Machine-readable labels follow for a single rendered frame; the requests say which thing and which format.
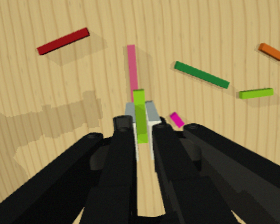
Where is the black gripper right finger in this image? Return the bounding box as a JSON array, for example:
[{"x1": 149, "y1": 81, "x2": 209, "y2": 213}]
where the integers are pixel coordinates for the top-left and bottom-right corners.
[{"x1": 145, "y1": 101, "x2": 280, "y2": 224}]

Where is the magenta rod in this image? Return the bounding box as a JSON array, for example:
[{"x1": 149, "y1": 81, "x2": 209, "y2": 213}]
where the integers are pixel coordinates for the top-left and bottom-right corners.
[{"x1": 170, "y1": 112, "x2": 184, "y2": 128}]

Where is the red rod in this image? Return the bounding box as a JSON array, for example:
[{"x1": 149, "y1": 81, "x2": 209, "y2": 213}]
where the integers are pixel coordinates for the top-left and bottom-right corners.
[{"x1": 37, "y1": 27, "x2": 90, "y2": 55}]

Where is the pink rod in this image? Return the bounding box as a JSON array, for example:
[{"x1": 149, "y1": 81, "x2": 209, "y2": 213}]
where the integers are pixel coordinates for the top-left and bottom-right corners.
[{"x1": 127, "y1": 45, "x2": 138, "y2": 102}]

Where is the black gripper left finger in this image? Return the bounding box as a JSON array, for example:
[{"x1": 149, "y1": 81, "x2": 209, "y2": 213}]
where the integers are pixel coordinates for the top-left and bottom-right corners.
[{"x1": 0, "y1": 102, "x2": 139, "y2": 224}]

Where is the orange rod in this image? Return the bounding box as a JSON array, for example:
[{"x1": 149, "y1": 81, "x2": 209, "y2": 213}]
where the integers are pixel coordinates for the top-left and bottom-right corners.
[{"x1": 258, "y1": 43, "x2": 280, "y2": 61}]

